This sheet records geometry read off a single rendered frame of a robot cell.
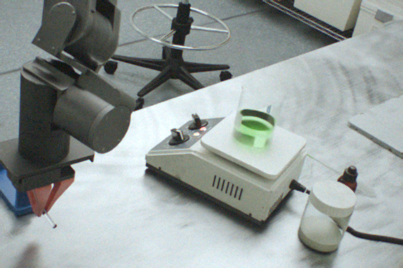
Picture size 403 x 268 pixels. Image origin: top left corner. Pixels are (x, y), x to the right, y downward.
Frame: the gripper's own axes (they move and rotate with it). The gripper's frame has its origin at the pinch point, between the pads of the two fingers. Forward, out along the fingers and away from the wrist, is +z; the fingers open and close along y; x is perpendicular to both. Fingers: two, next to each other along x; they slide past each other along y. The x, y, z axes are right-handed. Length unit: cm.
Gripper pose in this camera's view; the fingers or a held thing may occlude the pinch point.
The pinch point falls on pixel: (40, 207)
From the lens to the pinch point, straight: 84.2
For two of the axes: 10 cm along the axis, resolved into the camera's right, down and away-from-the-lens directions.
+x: -6.0, -5.3, 6.0
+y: 7.8, -2.3, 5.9
